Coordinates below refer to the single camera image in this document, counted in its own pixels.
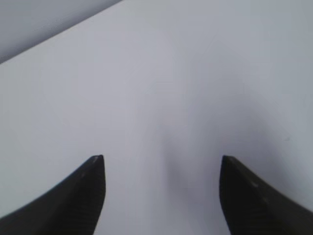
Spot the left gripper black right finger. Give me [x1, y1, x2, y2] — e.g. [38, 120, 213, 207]
[219, 156, 313, 235]

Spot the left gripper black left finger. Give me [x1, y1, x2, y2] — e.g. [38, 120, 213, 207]
[0, 155, 106, 235]

